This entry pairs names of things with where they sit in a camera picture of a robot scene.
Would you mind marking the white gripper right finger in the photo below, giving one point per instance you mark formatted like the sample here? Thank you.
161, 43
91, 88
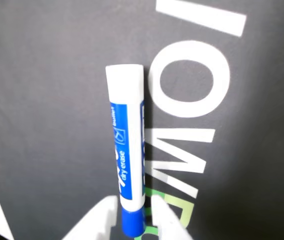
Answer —
169, 222

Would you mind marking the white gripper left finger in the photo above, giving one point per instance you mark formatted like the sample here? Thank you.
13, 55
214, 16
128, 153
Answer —
99, 217

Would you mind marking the blue Expo dry-erase marker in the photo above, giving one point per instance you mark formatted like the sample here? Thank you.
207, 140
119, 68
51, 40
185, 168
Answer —
131, 150

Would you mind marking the grey WOWROBO mat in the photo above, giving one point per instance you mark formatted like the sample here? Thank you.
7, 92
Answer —
44, 87

